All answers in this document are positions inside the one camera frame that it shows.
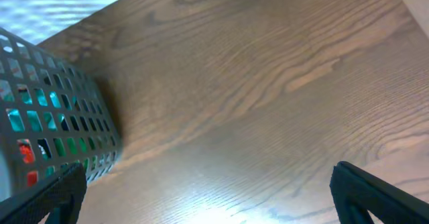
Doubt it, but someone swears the orange beige pasta packet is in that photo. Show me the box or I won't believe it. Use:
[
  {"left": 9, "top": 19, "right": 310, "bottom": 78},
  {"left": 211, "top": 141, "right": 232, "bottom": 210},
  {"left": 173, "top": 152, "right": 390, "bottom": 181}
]
[{"left": 17, "top": 139, "right": 38, "bottom": 187}]

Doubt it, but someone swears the green Nescafe coffee bag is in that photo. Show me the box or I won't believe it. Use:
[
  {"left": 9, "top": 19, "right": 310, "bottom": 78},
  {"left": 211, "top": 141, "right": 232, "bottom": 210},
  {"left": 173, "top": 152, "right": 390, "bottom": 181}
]
[{"left": 1, "top": 76, "right": 115, "bottom": 188}]

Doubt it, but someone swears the grey plastic lattice basket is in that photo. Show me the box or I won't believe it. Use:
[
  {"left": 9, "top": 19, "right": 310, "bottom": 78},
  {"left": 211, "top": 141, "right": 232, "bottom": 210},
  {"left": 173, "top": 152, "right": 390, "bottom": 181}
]
[{"left": 1, "top": 29, "right": 123, "bottom": 200}]

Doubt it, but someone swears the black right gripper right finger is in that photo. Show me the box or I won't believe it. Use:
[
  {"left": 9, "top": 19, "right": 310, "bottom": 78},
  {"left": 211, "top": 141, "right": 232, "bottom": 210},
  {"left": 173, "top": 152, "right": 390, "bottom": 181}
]
[{"left": 330, "top": 161, "right": 428, "bottom": 224}]

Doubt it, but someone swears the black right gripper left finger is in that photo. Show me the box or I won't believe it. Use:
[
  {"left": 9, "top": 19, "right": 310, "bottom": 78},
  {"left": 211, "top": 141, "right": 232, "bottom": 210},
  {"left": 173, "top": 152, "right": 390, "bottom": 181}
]
[{"left": 1, "top": 163, "right": 87, "bottom": 224}]

